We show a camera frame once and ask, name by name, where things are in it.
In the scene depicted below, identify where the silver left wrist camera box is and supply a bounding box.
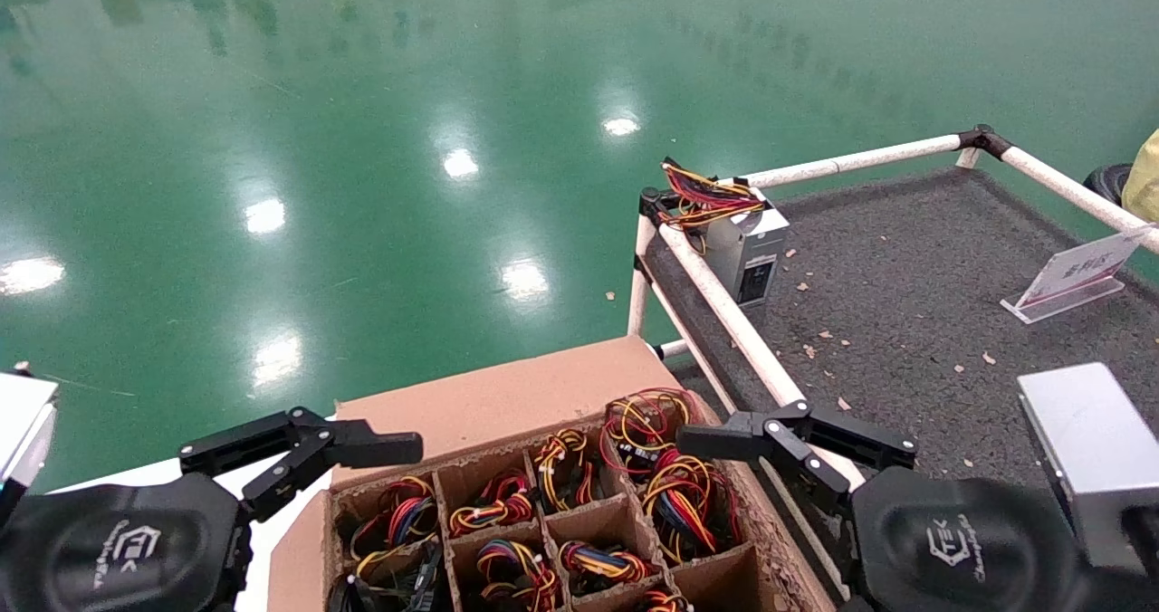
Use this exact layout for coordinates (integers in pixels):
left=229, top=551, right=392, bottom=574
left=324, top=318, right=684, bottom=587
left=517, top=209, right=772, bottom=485
left=0, top=365, right=61, bottom=513

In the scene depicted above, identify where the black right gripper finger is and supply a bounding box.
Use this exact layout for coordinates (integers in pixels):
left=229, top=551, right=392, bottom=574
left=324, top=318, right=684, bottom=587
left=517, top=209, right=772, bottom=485
left=677, top=400, right=918, bottom=515

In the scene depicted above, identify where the brown cardboard divider box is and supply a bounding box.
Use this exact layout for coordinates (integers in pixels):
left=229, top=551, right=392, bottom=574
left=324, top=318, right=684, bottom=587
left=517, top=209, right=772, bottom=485
left=264, top=336, right=838, bottom=612

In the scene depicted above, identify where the black foam table mat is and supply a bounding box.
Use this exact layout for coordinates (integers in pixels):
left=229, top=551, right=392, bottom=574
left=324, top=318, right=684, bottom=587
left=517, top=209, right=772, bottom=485
left=645, top=167, right=1159, bottom=612

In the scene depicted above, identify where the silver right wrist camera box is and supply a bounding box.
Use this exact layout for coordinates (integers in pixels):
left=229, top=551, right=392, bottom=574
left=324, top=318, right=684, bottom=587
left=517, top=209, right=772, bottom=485
left=1016, top=361, right=1159, bottom=577

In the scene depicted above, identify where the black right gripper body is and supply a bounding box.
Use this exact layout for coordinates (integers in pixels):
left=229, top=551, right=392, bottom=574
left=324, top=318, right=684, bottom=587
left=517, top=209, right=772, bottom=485
left=842, top=465, right=1101, bottom=612

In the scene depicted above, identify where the seated person in yellow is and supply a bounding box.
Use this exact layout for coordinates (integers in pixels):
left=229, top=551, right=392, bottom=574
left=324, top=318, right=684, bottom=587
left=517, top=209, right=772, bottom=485
left=1121, top=128, right=1159, bottom=225

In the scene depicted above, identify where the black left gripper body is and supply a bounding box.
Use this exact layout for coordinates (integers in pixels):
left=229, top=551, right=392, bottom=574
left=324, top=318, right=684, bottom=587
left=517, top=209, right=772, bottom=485
left=0, top=472, right=256, bottom=612

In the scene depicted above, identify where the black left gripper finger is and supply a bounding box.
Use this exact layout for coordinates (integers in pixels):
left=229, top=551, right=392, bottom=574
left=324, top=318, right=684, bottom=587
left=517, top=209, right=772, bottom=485
left=179, top=408, right=425, bottom=523

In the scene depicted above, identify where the clear acrylic sign holder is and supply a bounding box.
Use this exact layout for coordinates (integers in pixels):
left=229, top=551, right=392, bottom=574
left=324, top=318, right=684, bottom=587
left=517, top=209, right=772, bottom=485
left=1001, top=227, right=1153, bottom=325

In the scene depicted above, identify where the black shoe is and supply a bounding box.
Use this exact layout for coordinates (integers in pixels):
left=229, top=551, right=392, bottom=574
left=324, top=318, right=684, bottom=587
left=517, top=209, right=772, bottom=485
left=1084, top=163, right=1133, bottom=207

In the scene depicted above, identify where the black pipe joint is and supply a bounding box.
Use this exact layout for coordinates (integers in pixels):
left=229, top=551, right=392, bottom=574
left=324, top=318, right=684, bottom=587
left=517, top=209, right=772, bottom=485
left=960, top=124, right=1012, bottom=160
left=638, top=186, right=675, bottom=225

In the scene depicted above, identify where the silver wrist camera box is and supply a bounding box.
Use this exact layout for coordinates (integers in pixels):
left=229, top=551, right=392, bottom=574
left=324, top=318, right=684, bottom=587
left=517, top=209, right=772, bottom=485
left=1016, top=361, right=1159, bottom=577
left=0, top=365, right=61, bottom=513

